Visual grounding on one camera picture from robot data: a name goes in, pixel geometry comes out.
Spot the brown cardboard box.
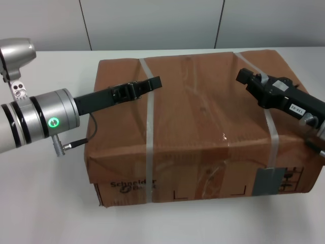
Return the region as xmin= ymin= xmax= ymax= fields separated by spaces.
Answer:
xmin=83 ymin=49 xmax=323 ymax=208

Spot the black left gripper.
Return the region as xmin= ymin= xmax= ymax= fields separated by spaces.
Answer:
xmin=73 ymin=75 xmax=163 ymax=116

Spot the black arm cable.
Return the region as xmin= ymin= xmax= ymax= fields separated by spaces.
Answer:
xmin=306 ymin=119 xmax=325 ymax=158
xmin=62 ymin=113 xmax=99 ymax=150

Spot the grey tape patch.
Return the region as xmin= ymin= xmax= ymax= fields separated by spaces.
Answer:
xmin=252 ymin=166 xmax=285 ymax=196

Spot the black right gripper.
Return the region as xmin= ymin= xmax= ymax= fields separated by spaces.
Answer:
xmin=236 ymin=68 xmax=325 ymax=120

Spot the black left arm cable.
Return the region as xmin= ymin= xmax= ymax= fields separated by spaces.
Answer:
xmin=62 ymin=113 xmax=99 ymax=150

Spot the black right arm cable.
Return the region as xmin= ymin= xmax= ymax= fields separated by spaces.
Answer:
xmin=306 ymin=119 xmax=325 ymax=158

